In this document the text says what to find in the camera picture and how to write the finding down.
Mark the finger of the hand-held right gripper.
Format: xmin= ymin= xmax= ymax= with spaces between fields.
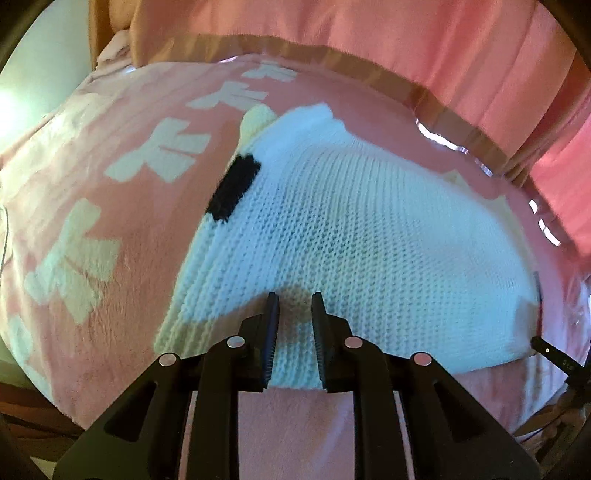
xmin=530 ymin=336 xmax=591 ymax=394

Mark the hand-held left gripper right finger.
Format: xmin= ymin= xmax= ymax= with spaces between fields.
xmin=311 ymin=291 xmax=539 ymax=480

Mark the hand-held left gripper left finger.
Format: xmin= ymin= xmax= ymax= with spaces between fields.
xmin=54 ymin=292 xmax=281 ymax=480

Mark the white red black knit sweater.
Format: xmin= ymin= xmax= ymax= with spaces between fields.
xmin=154 ymin=104 xmax=541 ymax=391

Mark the pink printed blanket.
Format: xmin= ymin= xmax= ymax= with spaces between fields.
xmin=0 ymin=53 xmax=591 ymax=480

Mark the pink curtain with tan hem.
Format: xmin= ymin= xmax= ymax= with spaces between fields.
xmin=88 ymin=0 xmax=591 ymax=254

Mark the pale pink cloth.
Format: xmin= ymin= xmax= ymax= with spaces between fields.
xmin=96 ymin=31 xmax=136 ymax=71

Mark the white cable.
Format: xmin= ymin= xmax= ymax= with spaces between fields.
xmin=0 ymin=205 xmax=13 ymax=278

